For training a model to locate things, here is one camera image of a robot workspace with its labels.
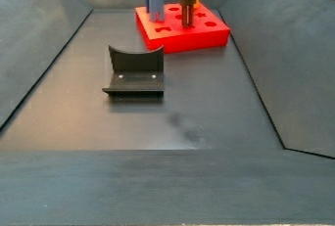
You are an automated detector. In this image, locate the red shape sorter board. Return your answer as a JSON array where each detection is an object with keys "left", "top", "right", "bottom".
[{"left": 136, "top": 3, "right": 231, "bottom": 54}]

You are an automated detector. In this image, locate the brown three prong peg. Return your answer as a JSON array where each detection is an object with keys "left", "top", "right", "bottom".
[{"left": 180, "top": 0, "right": 196, "bottom": 28}]

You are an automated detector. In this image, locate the black curved bracket stand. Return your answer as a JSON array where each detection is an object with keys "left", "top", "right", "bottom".
[{"left": 102, "top": 47, "right": 165, "bottom": 95}]

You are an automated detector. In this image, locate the grey blue peg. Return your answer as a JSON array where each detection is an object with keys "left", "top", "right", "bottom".
[{"left": 149, "top": 0, "right": 165, "bottom": 22}]

